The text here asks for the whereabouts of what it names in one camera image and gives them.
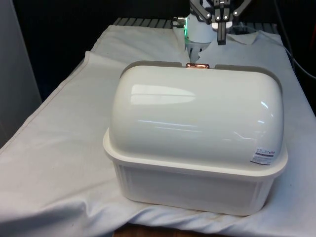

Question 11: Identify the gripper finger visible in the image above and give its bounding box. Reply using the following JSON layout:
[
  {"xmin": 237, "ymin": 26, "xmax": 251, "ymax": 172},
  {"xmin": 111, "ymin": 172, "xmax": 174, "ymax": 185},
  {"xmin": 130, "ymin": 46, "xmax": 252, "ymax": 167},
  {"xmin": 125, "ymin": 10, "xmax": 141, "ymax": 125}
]
[
  {"xmin": 221, "ymin": 0, "xmax": 253, "ymax": 46},
  {"xmin": 189, "ymin": 0, "xmax": 222, "ymax": 46}
]

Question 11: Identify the rounded box lid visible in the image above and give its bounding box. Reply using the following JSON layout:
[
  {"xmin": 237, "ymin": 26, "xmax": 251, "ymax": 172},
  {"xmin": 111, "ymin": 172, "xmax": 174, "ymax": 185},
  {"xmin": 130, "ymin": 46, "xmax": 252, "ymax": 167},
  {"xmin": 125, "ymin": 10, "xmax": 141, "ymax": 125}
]
[{"xmin": 102, "ymin": 60, "xmax": 290, "ymax": 179}]

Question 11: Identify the cream box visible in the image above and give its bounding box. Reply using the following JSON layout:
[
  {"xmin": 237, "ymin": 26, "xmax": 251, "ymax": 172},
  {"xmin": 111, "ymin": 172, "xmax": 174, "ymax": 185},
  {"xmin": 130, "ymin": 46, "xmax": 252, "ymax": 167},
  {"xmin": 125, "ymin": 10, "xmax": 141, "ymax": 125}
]
[{"xmin": 111, "ymin": 153, "xmax": 281, "ymax": 218}]

